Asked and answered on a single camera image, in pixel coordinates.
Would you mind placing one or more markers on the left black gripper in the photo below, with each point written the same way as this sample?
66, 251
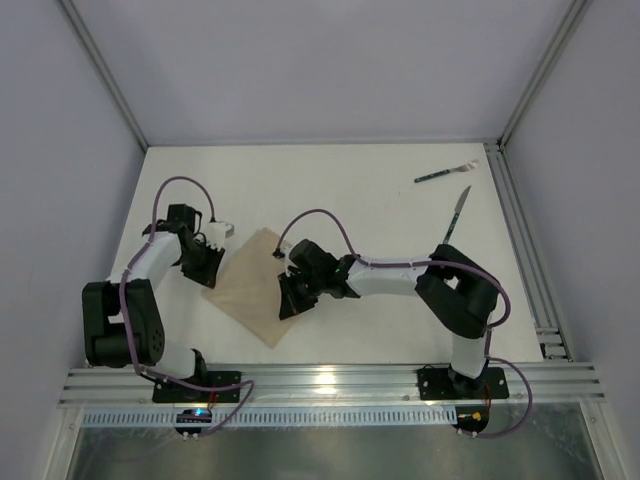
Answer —
201, 261

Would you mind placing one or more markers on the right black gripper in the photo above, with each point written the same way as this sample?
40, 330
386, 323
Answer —
298, 292

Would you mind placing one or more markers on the beige cloth napkin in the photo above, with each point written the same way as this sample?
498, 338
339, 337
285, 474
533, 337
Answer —
247, 290

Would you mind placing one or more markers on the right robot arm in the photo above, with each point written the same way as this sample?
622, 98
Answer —
460, 294

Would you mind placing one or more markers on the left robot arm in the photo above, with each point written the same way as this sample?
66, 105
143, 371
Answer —
121, 319

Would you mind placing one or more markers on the left controller board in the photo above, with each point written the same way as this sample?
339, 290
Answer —
192, 421

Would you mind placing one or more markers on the controller board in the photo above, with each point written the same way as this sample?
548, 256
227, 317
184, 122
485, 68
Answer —
192, 421
471, 420

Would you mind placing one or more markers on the right controller board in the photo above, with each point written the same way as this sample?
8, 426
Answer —
471, 420

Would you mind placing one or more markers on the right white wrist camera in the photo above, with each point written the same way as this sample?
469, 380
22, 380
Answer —
285, 247

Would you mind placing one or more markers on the slotted grey cable duct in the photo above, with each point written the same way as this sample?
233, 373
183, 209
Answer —
271, 416

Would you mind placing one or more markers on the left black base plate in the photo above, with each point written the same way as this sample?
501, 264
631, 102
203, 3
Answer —
216, 386

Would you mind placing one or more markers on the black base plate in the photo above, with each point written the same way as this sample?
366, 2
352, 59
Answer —
443, 383
216, 386

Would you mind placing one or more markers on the aluminium front rail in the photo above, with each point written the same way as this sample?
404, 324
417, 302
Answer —
326, 385

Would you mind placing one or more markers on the aluminium rail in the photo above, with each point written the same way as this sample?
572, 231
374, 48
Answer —
542, 305
326, 385

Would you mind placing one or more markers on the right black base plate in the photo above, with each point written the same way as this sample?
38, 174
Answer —
443, 383

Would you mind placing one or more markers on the green handled knife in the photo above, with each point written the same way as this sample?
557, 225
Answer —
457, 212

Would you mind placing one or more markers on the green handled fork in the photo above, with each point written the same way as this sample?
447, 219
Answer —
459, 169

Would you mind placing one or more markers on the aluminium right side rail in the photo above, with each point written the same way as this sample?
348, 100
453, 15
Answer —
542, 305

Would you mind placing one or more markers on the left aluminium frame post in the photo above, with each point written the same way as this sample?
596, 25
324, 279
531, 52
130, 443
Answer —
90, 47

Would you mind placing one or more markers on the aluminium frame post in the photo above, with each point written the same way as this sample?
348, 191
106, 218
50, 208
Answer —
559, 40
90, 47

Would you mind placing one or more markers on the right aluminium frame post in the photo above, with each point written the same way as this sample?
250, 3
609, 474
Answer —
559, 40

